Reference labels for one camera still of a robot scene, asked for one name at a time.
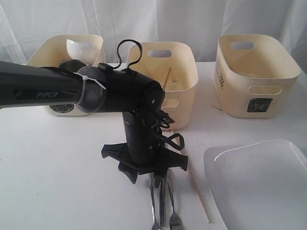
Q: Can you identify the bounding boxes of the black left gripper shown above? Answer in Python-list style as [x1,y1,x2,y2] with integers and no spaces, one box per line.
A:
[100,105,188,188]

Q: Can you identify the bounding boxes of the steel spoon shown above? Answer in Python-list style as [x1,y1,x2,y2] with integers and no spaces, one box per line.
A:
[148,173,161,230]

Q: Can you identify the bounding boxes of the steel table knife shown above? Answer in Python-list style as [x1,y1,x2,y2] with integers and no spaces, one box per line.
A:
[159,171,167,227]

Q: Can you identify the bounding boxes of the steel fork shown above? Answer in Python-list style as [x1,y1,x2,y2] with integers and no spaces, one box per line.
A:
[167,169,184,230]

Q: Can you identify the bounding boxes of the light wooden chopstick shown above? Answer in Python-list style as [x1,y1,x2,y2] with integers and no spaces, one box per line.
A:
[170,130,212,223]

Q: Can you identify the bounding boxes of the brown wooden chopstick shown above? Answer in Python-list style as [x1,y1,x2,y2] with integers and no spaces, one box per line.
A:
[162,67,172,91]

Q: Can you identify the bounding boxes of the steel mug with wire handle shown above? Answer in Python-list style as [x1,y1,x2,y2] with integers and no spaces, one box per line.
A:
[58,59,88,72]

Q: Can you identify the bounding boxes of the white ceramic bowl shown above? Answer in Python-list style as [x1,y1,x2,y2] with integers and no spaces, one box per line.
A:
[66,39,98,65]

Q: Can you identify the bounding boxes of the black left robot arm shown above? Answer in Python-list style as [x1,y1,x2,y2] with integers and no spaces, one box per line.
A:
[0,61,188,184]

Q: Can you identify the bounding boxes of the white square plate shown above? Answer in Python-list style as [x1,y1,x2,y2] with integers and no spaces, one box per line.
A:
[202,139,307,230]

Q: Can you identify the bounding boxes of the white zip tie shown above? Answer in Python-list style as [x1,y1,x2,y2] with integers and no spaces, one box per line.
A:
[76,71,106,106]

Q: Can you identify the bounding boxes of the cream bin with triangle mark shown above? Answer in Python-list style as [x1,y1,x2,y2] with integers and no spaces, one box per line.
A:
[130,42,199,130]

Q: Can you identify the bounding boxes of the cream bin with square mark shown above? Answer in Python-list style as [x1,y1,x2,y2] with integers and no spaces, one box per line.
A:
[214,34,301,118]

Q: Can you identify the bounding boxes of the cream bin with circle mark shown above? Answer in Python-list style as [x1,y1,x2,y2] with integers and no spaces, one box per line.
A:
[25,34,106,117]

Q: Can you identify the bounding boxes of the white backdrop curtain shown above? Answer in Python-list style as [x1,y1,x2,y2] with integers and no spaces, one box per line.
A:
[0,0,307,69]

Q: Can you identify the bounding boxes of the black cable loop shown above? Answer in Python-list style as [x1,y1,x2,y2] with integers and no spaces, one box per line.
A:
[117,39,142,71]

